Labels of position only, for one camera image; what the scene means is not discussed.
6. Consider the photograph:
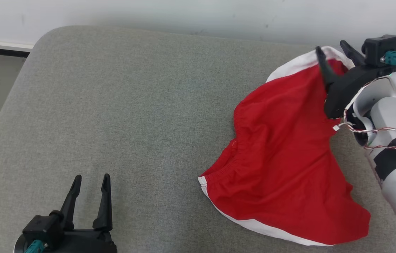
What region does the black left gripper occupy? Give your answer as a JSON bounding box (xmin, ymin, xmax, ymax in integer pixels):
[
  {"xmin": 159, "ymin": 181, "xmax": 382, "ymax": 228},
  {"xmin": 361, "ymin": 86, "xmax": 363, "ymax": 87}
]
[{"xmin": 43, "ymin": 174, "xmax": 117, "ymax": 253}]

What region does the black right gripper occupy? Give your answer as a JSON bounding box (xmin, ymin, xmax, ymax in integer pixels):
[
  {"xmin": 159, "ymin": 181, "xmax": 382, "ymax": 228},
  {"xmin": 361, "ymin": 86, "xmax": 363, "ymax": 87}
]
[{"xmin": 316, "ymin": 40, "xmax": 396, "ymax": 119}]

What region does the red shorts white side stripe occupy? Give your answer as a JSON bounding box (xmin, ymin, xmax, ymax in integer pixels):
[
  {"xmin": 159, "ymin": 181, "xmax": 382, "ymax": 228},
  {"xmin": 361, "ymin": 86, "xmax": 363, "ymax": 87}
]
[{"xmin": 198, "ymin": 46, "xmax": 371, "ymax": 246}]

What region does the teal-plug left camera cable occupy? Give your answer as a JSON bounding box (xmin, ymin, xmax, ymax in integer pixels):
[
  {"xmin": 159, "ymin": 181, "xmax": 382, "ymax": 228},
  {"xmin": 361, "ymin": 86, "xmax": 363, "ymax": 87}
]
[{"xmin": 25, "ymin": 240, "xmax": 45, "ymax": 253}]

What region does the red white twisted wire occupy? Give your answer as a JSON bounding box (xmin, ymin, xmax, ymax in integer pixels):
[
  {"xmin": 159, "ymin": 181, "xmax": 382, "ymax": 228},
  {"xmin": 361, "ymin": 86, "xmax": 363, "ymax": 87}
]
[{"xmin": 332, "ymin": 79, "xmax": 396, "ymax": 151}]

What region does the white wall baseboard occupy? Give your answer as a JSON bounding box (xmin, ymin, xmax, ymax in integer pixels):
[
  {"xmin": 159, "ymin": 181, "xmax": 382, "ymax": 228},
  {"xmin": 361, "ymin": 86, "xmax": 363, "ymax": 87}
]
[{"xmin": 0, "ymin": 37, "xmax": 35, "ymax": 53}]

